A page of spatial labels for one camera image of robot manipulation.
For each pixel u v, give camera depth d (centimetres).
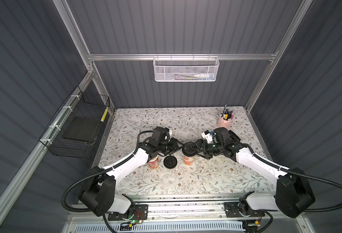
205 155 74
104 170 45
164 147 70
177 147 72
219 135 67
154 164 81
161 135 65
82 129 69
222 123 101
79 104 80
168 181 84
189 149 77
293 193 42
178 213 74
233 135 101
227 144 65
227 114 99
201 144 73
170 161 89
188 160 82
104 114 82
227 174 87
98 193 42
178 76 91
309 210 43
